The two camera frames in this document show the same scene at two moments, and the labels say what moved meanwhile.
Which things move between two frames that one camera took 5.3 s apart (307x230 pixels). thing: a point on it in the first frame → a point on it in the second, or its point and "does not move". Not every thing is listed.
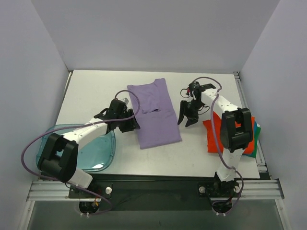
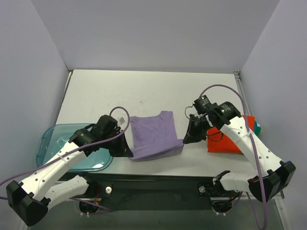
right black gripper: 188,108 → 195,125
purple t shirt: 158,124 → 155,137
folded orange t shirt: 217,129 does not move
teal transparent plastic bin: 97,155 does not move
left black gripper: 129,120 → 117,143
